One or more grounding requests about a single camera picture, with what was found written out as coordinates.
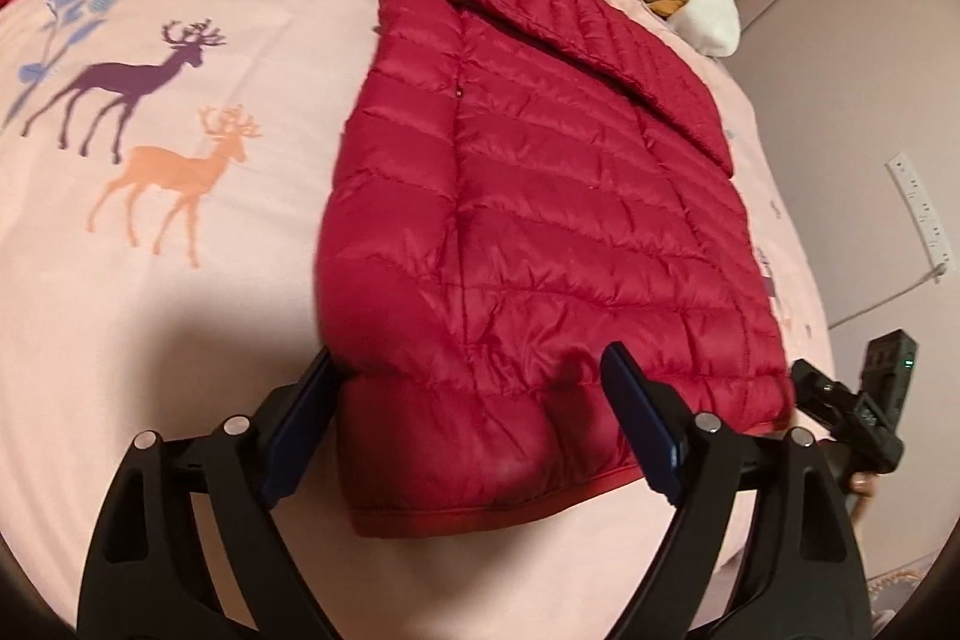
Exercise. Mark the red down jacket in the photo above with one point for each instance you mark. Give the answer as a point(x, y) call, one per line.
point(540, 220)

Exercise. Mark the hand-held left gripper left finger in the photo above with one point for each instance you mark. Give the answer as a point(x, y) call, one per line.
point(300, 430)

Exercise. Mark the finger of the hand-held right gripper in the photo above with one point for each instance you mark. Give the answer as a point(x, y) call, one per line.
point(819, 389)

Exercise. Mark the pink deer print blanket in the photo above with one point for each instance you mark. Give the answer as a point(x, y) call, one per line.
point(150, 310)

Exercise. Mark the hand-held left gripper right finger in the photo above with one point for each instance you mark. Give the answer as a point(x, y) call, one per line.
point(645, 430)

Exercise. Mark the person's right hand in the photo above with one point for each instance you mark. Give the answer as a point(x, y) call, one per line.
point(862, 484)

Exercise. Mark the white wall socket strip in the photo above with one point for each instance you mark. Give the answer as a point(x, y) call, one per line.
point(919, 212)

